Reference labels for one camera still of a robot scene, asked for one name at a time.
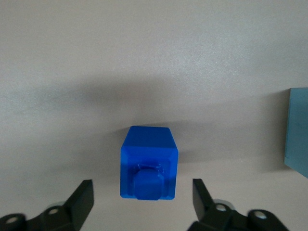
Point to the gray square base block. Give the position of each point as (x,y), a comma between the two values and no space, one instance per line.
(298,134)

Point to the blue plastic insert part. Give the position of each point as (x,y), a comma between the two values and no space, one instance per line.
(149,146)

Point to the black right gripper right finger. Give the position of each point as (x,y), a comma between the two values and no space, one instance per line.
(209,211)

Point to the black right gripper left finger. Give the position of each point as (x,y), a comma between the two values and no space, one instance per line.
(77,204)

